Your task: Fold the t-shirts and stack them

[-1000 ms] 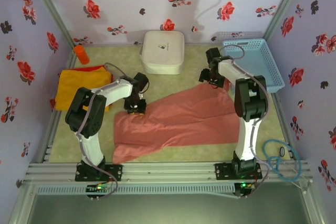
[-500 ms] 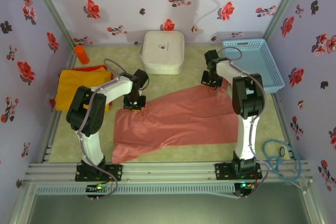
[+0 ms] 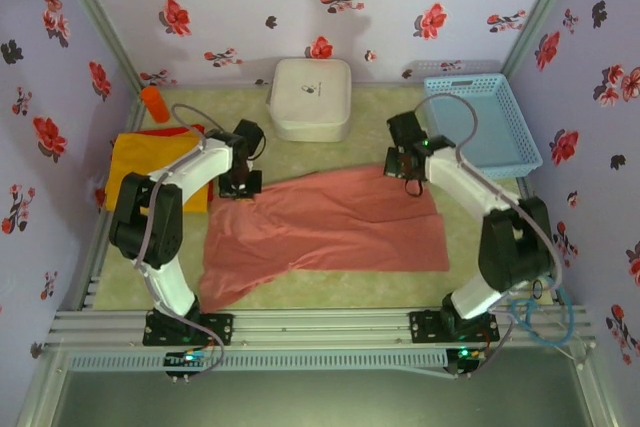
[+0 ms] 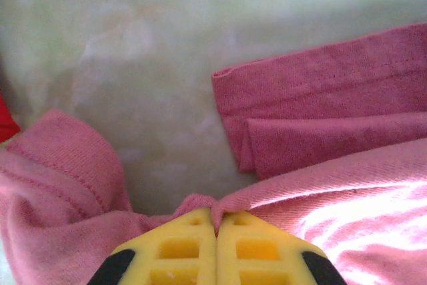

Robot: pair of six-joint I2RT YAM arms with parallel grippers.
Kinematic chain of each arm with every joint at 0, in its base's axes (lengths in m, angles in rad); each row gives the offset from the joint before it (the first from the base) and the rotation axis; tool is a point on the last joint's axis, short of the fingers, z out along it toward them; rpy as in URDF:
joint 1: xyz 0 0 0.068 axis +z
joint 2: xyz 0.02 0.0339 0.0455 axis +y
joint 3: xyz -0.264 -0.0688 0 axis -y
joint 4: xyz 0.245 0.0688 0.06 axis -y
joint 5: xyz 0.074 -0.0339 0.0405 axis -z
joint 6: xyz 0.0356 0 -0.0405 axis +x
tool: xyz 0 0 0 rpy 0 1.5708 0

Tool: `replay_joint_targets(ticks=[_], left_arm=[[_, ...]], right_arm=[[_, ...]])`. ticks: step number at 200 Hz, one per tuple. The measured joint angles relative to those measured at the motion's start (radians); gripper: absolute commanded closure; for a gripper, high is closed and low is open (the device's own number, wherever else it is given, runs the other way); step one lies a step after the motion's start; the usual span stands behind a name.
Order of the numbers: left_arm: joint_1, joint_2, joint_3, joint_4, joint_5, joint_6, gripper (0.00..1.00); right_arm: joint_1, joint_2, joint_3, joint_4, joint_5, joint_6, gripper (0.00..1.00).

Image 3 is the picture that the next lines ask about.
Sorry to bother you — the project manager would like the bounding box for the pink t-shirt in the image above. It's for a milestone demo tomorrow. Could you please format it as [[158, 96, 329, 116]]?
[[198, 162, 451, 312]]

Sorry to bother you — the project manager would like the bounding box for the white zippered case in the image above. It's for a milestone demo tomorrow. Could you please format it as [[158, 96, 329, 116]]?
[[264, 57, 352, 144]]

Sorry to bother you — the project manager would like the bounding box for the blue plastic basket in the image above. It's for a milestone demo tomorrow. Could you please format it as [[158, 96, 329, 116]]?
[[423, 72, 544, 179]]

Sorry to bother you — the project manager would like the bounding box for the red t-shirt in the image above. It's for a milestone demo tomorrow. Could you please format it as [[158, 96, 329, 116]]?
[[94, 122, 217, 208]]

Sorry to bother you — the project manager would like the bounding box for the orange plastic bottle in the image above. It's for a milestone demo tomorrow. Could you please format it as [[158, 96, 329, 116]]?
[[139, 85, 172, 124]]

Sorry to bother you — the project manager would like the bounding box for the yellow t-shirt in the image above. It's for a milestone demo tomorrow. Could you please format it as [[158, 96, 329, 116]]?
[[105, 131, 211, 213]]

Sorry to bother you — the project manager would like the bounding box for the black controller board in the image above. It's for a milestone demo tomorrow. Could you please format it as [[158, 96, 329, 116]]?
[[446, 345, 489, 379], [163, 349, 217, 382]]

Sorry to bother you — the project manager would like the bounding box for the grey right arm cable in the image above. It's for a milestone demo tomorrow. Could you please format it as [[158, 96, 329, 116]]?
[[412, 93, 564, 381]]

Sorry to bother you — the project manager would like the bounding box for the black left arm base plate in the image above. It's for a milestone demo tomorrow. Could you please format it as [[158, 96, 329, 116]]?
[[142, 311, 235, 347]]

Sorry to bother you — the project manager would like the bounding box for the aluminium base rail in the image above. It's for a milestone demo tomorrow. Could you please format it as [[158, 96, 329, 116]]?
[[47, 309, 596, 348]]

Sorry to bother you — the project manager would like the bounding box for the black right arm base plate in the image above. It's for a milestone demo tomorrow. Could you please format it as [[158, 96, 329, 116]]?
[[408, 309, 501, 346]]

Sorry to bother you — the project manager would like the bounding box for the white slotted cable duct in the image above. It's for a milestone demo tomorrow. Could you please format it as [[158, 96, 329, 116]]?
[[67, 349, 449, 373]]

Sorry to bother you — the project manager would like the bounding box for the aluminium frame post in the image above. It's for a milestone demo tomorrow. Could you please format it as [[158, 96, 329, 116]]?
[[503, 0, 587, 76], [45, 0, 146, 96]]

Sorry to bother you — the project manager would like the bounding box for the blue cable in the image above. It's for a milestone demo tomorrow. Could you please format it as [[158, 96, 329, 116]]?
[[508, 276, 576, 348]]

